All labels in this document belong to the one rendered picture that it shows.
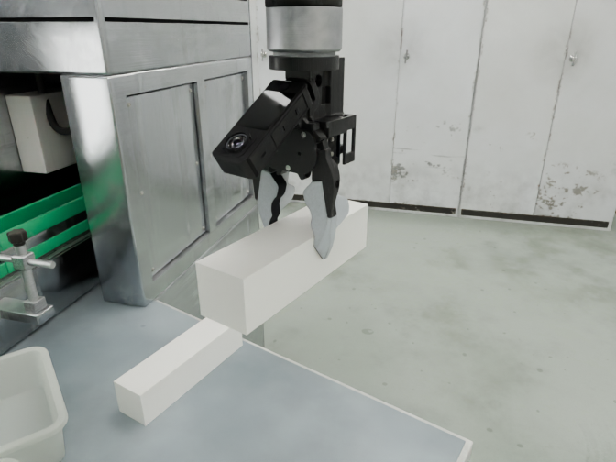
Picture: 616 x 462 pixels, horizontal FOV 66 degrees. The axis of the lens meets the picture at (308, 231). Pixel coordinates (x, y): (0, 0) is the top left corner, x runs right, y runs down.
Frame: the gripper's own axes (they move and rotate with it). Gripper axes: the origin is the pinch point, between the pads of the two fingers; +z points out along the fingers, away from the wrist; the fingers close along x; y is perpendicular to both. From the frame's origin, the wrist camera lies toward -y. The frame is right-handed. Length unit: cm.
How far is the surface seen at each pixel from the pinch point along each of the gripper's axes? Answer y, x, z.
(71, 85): 11, 59, -13
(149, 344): 6, 40, 34
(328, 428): 8.0, -0.4, 34.3
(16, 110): 14, 88, -5
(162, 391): -3.5, 23.6, 30.7
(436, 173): 294, 84, 75
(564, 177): 323, 3, 71
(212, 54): 54, 65, -17
